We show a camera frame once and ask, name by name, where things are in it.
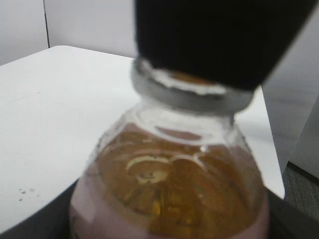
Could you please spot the pink oolong tea bottle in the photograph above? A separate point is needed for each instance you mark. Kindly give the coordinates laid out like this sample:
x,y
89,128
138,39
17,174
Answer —
x,y
175,166

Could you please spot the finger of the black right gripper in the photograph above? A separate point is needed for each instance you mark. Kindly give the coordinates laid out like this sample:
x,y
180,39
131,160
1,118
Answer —
x,y
234,42

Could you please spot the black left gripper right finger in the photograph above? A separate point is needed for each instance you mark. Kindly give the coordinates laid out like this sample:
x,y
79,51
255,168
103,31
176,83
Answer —
x,y
287,222

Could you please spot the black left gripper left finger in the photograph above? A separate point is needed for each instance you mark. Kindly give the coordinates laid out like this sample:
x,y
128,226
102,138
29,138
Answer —
x,y
50,222

